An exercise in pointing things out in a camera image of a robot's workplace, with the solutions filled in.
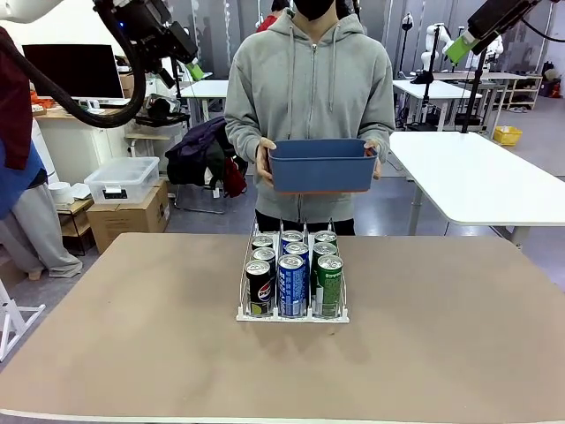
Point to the black face mask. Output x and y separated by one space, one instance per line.
313 9

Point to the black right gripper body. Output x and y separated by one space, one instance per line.
499 22

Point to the red bag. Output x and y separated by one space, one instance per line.
233 179

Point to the person in red jacket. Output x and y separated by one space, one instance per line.
265 24

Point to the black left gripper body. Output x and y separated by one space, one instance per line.
154 35

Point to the black bag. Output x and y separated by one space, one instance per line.
161 110

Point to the small wooden side table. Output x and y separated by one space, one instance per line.
148 136

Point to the white stand frame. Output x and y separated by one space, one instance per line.
26 308

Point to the person's left hand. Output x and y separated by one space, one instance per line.
376 154

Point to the orange items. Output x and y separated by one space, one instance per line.
39 100

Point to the green left gripper finger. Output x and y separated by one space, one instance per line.
166 78
195 70

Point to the person's left forearm grey sleeve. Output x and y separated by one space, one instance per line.
381 137

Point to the purple bag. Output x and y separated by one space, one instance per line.
552 86

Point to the person's right forearm grey sleeve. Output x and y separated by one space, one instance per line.
240 137

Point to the black tripod stand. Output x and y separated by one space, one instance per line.
430 79
473 95

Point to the person in maroon sweater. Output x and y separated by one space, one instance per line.
39 234

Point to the person's right hand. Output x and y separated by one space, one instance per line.
264 161

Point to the white background table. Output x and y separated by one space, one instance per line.
207 88
446 90

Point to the person in grey hoodie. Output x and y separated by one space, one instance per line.
309 101

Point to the small wooden shelf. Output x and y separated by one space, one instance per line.
77 206

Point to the black computer monitor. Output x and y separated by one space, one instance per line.
75 66

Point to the blue plastic bin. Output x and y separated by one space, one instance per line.
320 172

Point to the yellow crate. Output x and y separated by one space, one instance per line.
507 136

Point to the clear plastic storage box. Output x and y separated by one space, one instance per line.
119 176

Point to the large cardboard box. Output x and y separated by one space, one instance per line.
128 221

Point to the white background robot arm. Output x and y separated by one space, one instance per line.
434 40
496 48

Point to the white roll stack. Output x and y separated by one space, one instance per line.
62 192

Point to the large white table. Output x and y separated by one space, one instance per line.
485 185

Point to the white desk cabinet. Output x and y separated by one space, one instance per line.
75 146

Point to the wooden shelf bench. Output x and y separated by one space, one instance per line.
507 76

